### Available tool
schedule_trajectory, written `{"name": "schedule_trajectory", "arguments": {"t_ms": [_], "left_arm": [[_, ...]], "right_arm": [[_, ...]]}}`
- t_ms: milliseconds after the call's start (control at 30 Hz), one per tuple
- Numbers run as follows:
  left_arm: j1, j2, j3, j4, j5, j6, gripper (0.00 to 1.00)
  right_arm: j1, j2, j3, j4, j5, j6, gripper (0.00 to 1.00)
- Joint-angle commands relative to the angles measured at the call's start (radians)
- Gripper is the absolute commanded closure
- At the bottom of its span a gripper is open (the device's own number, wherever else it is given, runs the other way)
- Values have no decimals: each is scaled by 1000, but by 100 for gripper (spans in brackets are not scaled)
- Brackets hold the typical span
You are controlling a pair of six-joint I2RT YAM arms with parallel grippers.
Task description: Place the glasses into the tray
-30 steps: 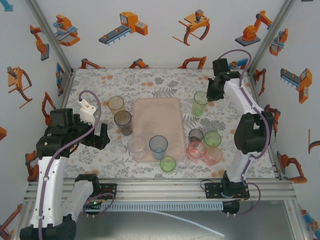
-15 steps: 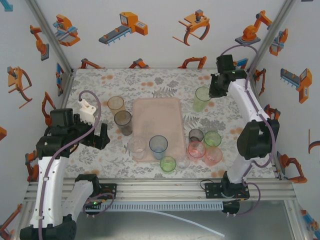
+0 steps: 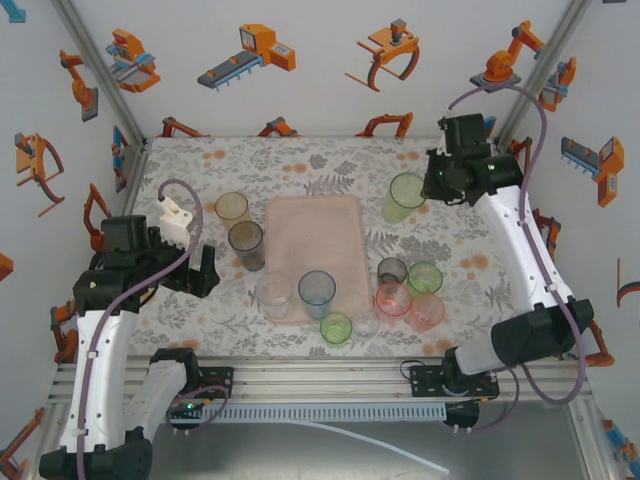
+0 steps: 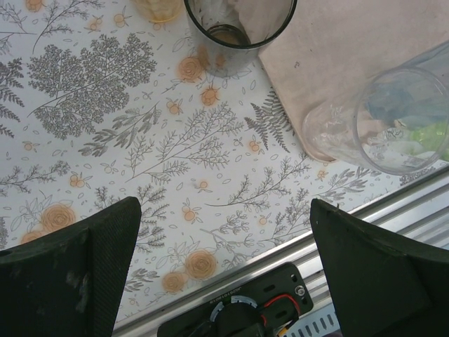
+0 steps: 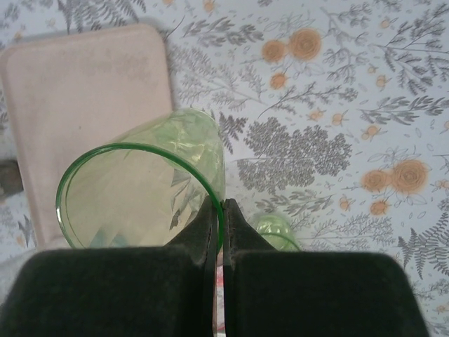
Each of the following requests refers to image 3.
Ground large green plastic glass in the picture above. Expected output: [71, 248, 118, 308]
[381, 171, 428, 225]

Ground tall grey plastic glass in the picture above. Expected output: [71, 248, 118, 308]
[227, 219, 267, 273]

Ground orange plastic glass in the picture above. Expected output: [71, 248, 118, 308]
[214, 191, 253, 236]

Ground large clear plastic glass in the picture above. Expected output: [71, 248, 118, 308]
[255, 270, 296, 322]

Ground medium green plastic glass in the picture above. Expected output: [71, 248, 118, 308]
[406, 260, 445, 297]

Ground small grey plastic glass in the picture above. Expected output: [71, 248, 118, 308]
[376, 256, 409, 289]

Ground pink faceted plastic glass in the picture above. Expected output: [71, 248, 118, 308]
[375, 280, 414, 322]

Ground blue plastic glass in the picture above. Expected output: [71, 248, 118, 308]
[297, 269, 338, 322]

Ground salmon dimpled plastic glass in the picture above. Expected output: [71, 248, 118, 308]
[408, 291, 448, 333]

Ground small green plastic glass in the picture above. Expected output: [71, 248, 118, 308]
[319, 311, 354, 350]

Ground small clear plastic glass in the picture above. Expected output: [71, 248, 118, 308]
[351, 313, 382, 342]

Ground pink plastic tray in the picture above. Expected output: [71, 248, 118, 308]
[263, 195, 375, 326]

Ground floral table cover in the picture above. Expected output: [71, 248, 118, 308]
[117, 135, 565, 360]

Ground grey metal shelf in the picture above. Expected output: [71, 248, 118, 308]
[54, 418, 596, 480]

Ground white plastic tube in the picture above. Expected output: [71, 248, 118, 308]
[284, 418, 451, 476]

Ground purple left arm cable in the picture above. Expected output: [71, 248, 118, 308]
[74, 178, 230, 480]

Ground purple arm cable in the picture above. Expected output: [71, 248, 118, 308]
[74, 178, 230, 480]
[444, 82, 587, 434]

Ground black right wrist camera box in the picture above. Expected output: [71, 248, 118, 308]
[437, 113, 496, 160]

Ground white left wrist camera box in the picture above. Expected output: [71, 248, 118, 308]
[157, 196, 195, 247]

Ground aluminium table edge rail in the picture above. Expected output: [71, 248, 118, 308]
[115, 138, 152, 221]

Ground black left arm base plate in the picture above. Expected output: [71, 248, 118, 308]
[167, 366, 236, 402]

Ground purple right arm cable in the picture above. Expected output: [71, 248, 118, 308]
[444, 82, 587, 434]

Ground aluminium frame post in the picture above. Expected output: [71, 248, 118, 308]
[492, 0, 597, 150]
[49, 0, 151, 151]

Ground wide aluminium profile rail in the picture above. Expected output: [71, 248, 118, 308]
[47, 355, 594, 402]

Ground white slotted cable duct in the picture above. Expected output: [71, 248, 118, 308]
[167, 402, 447, 425]

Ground aluminium frame leg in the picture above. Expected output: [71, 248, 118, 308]
[567, 399, 619, 480]
[29, 399, 76, 464]

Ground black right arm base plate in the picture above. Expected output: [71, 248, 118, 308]
[408, 363, 500, 402]

